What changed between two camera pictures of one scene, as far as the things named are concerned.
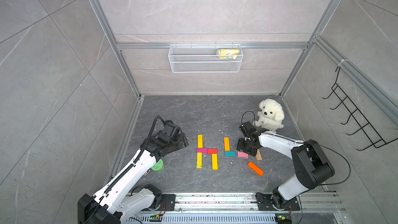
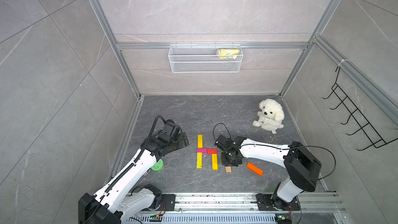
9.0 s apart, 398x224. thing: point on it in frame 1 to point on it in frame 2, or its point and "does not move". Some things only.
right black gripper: x=239 y=146 to x=224 y=163
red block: x=210 y=151 does not move
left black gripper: x=182 y=139 does not move
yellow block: x=214 y=162 does not move
